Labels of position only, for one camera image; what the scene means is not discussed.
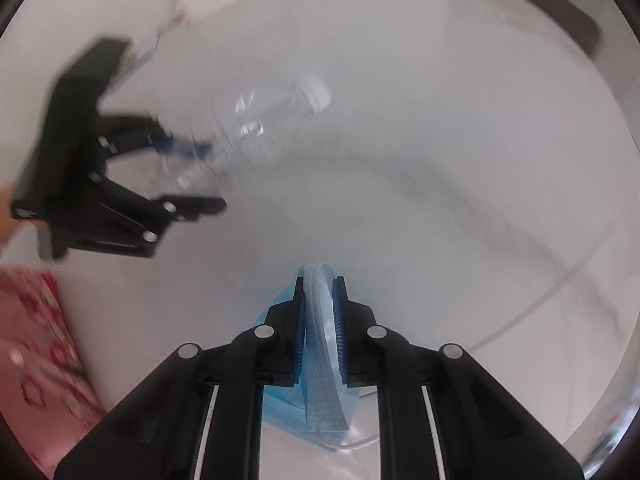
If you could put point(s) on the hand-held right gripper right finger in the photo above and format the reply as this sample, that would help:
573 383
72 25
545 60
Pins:
341 330

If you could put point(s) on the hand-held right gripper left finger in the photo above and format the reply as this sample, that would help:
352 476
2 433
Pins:
285 340

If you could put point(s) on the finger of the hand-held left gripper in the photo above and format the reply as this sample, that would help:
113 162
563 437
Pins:
190 206
165 146

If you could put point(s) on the blue face mask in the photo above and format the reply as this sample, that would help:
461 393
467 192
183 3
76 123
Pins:
320 390

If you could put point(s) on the clear plastic bottle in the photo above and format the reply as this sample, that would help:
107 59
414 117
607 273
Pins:
270 120

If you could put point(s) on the pink patterned cloth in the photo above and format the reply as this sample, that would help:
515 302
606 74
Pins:
40 360

